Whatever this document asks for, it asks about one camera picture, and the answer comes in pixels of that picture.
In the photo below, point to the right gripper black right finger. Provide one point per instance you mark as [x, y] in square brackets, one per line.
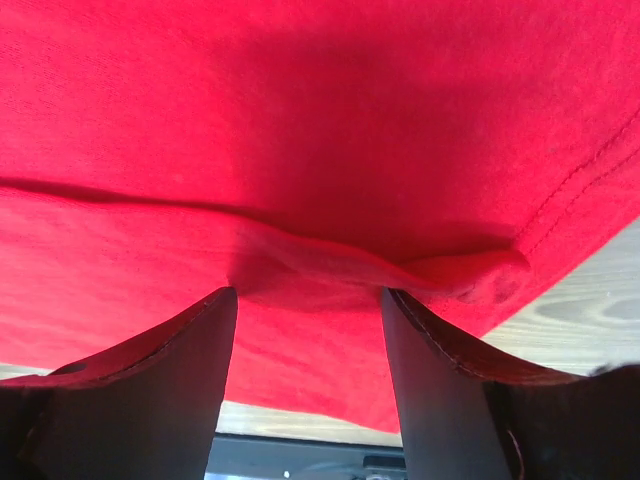
[468, 410]

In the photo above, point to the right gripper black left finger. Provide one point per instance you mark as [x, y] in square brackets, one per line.
[146, 408]

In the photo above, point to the red t shirt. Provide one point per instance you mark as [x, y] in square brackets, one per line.
[308, 154]

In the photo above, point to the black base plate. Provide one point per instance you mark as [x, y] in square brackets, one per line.
[255, 457]

